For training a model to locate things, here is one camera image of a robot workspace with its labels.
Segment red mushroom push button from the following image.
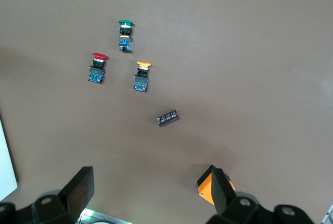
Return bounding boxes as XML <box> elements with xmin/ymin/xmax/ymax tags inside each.
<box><xmin>87</xmin><ymin>53</ymin><xmax>108</xmax><ymax>85</ymax></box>

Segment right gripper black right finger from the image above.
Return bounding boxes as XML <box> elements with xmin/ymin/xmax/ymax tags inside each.
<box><xmin>205</xmin><ymin>165</ymin><xmax>317</xmax><ymax>224</ymax></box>

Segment white drawer cabinet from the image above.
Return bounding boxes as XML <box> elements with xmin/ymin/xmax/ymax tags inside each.
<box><xmin>0</xmin><ymin>109</ymin><xmax>18</xmax><ymax>202</ymax></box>

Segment green mushroom push button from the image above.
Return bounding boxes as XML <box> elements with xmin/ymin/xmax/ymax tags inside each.
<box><xmin>118</xmin><ymin>19</ymin><xmax>134</xmax><ymax>52</ymax></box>

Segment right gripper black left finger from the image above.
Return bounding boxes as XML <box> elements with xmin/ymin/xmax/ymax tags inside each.
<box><xmin>0</xmin><ymin>166</ymin><xmax>95</xmax><ymax>224</ymax></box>

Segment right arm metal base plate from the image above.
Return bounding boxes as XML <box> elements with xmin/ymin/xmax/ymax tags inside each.
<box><xmin>78</xmin><ymin>207</ymin><xmax>136</xmax><ymax>224</ymax></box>

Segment small black connector block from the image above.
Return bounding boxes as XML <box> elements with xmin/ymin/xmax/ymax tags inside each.
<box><xmin>156</xmin><ymin>108</ymin><xmax>181</xmax><ymax>128</ymax></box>

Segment orange button enclosure box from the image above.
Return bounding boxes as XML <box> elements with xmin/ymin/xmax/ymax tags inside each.
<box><xmin>197</xmin><ymin>165</ymin><xmax>236</xmax><ymax>206</ymax></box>

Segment yellow mushroom push button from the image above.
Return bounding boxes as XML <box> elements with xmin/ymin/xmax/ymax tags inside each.
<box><xmin>133</xmin><ymin>61</ymin><xmax>152</xmax><ymax>93</ymax></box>

